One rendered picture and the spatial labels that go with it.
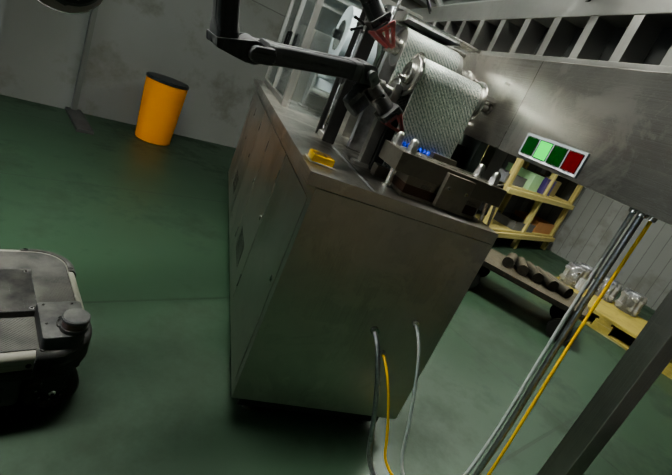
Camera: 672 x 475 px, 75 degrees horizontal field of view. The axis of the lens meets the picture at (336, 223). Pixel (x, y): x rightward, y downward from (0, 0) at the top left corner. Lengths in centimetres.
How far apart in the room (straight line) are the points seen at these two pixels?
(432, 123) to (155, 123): 307
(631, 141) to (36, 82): 421
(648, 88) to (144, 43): 403
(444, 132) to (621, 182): 60
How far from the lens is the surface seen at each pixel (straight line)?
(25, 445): 151
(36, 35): 446
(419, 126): 153
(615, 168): 125
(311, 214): 122
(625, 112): 130
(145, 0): 455
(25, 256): 177
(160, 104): 418
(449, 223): 138
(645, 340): 129
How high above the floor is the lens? 115
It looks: 17 degrees down
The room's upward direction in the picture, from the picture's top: 23 degrees clockwise
